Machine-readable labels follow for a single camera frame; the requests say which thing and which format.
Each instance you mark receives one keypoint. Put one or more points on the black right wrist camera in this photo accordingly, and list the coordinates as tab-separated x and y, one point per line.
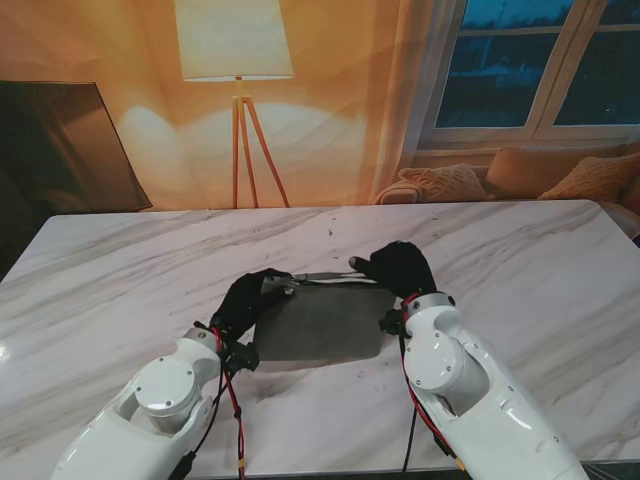
391	321

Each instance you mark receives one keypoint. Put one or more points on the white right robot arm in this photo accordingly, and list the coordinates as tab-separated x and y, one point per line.
480	390

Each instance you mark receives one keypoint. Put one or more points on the grey zippered storage pouch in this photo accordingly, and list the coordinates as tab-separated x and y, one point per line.
325	325

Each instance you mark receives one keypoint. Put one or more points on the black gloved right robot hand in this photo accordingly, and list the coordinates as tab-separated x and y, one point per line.
402	272

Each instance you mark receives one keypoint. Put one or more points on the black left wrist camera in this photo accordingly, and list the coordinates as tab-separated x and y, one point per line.
242	357

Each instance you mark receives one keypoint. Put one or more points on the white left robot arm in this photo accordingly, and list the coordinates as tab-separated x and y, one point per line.
145	415

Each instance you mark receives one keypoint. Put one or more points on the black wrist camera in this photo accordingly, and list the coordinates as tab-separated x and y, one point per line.
391	321
242	357

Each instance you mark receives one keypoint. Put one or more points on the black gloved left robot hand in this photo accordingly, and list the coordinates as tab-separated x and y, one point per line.
245	305

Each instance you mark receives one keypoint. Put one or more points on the printed living room backdrop cloth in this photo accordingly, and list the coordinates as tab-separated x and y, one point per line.
325	125

